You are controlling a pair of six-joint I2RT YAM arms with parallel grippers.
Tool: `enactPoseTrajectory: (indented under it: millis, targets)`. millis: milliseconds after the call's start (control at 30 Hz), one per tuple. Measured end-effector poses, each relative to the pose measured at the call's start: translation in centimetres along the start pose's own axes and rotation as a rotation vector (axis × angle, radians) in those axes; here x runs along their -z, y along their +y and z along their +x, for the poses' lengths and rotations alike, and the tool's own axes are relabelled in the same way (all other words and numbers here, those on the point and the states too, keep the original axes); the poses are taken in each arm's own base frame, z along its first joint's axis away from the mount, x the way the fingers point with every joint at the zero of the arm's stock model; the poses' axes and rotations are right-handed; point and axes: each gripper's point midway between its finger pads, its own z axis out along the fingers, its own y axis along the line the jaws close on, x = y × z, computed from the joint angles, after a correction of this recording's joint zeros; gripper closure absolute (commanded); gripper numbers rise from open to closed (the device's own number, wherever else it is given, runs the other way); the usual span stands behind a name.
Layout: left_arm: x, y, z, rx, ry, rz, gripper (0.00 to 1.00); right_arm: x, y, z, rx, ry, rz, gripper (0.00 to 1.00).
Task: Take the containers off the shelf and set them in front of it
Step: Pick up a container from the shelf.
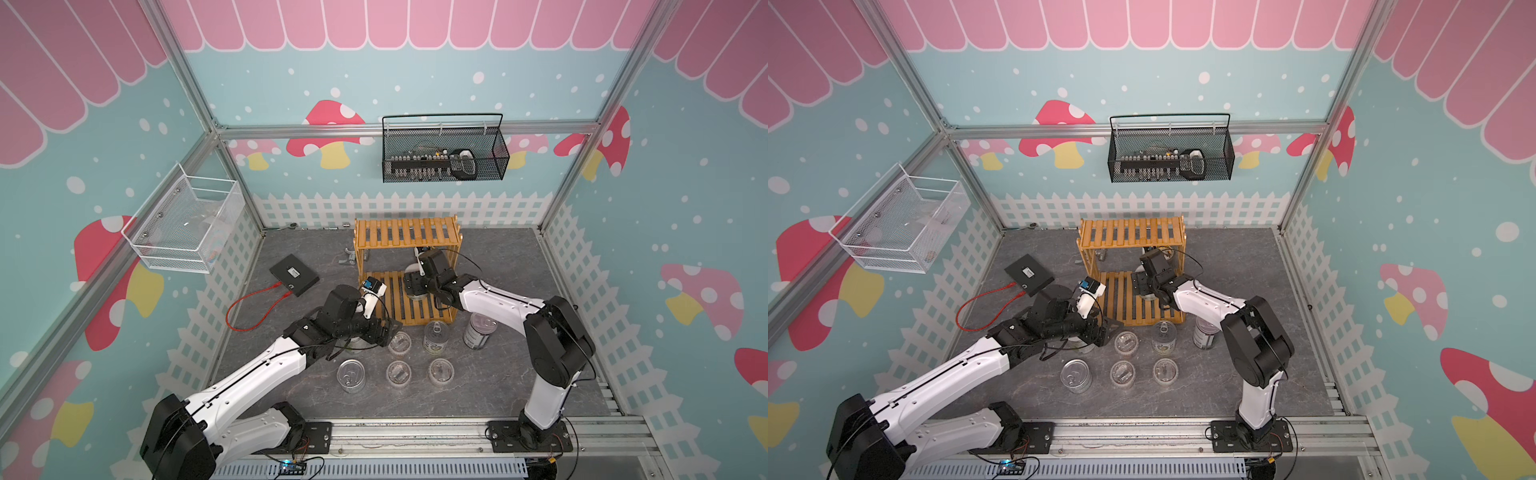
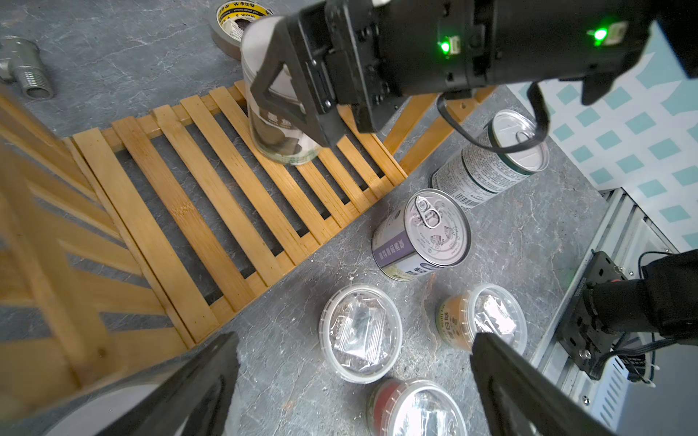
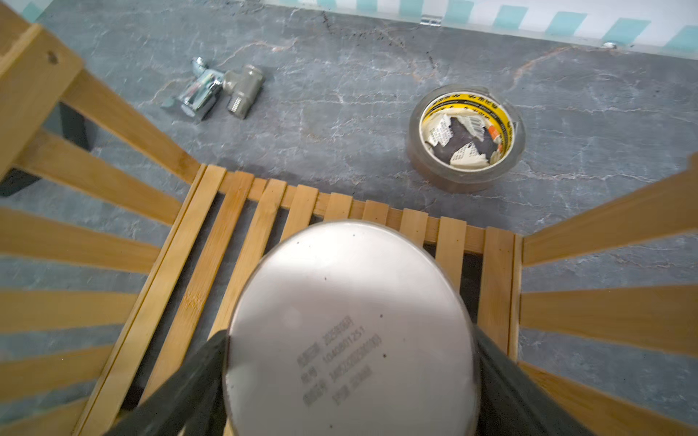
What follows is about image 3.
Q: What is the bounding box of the brown tape roll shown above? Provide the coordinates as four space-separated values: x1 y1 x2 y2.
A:
405 85 526 193

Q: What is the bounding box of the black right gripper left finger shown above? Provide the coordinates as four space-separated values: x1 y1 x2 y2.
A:
107 331 228 435

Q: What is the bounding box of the white lid can shelf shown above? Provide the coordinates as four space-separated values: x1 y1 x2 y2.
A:
224 220 481 435

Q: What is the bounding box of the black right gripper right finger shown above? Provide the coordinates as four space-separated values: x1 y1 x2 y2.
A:
474 326 592 435

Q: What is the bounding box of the metal valve fitting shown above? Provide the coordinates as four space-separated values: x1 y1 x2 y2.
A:
174 57 265 121

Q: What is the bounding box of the wooden two-tier shelf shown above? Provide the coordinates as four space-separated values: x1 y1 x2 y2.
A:
1 7 697 435

